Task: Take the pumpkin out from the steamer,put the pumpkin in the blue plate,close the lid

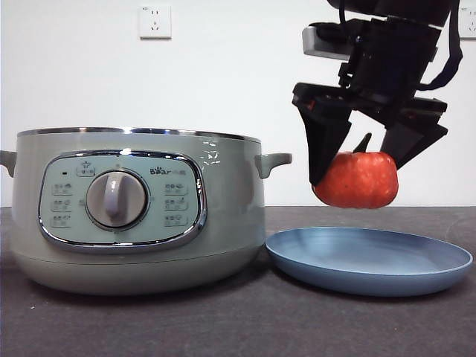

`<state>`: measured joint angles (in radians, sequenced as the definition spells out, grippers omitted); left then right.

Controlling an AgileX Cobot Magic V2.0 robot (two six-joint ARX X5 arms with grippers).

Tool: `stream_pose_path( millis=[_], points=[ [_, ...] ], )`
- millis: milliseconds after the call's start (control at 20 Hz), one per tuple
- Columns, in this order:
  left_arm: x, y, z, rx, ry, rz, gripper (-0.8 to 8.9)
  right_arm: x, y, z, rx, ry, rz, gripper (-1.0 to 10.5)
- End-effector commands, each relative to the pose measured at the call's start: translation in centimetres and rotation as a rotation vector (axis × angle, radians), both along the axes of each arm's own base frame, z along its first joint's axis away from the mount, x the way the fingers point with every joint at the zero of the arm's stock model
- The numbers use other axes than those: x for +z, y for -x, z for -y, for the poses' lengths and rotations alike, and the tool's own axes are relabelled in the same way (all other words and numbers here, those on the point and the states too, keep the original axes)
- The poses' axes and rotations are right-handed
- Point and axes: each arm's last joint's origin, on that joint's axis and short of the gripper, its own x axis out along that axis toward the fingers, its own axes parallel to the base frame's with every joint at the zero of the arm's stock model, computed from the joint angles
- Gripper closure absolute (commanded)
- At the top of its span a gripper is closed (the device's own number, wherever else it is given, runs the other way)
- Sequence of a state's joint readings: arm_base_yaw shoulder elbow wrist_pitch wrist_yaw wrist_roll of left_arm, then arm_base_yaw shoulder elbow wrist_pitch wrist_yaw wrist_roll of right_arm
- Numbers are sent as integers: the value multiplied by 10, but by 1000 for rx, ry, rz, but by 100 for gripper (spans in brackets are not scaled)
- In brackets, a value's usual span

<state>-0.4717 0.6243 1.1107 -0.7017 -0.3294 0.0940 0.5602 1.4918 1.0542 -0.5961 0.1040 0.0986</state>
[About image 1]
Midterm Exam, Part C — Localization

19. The orange pumpkin with green stem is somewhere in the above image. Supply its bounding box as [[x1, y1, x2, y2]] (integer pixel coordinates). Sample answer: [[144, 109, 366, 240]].
[[312, 132, 400, 210]]

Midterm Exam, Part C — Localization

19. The pale green electric steamer pot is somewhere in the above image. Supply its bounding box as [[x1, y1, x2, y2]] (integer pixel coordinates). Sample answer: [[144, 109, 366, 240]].
[[0, 126, 293, 297]]

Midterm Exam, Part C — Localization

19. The blue round plate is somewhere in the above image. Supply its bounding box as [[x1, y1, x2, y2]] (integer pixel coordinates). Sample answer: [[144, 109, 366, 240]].
[[265, 226, 475, 298]]

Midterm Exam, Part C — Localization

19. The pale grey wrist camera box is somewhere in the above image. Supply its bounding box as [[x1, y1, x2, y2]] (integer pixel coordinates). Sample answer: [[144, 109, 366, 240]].
[[301, 22, 358, 60]]

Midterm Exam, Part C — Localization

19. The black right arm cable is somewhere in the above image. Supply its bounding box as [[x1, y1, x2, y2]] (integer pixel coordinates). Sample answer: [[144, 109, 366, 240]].
[[419, 0, 464, 92]]

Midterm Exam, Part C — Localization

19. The white wall socket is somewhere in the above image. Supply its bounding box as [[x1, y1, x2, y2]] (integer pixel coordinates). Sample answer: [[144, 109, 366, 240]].
[[139, 4, 173, 40], [459, 6, 476, 40]]

